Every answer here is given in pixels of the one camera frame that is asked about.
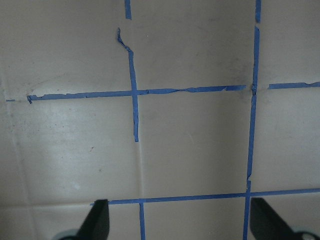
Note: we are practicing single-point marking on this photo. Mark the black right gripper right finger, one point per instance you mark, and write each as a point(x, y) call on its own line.
point(266, 224)

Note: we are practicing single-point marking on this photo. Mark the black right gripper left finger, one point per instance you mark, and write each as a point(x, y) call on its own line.
point(96, 225)

